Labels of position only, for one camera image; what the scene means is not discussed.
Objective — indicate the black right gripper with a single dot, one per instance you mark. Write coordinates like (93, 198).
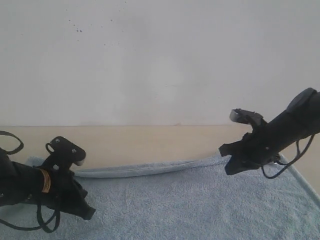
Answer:
(257, 148)

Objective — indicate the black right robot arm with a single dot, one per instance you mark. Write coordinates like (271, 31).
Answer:
(301, 119)

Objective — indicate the light blue terry towel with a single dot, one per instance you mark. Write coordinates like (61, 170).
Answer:
(188, 200)

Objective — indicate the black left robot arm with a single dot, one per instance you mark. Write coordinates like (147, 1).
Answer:
(20, 183)

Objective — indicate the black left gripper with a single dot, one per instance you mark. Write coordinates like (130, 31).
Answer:
(61, 191)

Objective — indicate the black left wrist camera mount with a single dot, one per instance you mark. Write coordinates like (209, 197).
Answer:
(63, 154)

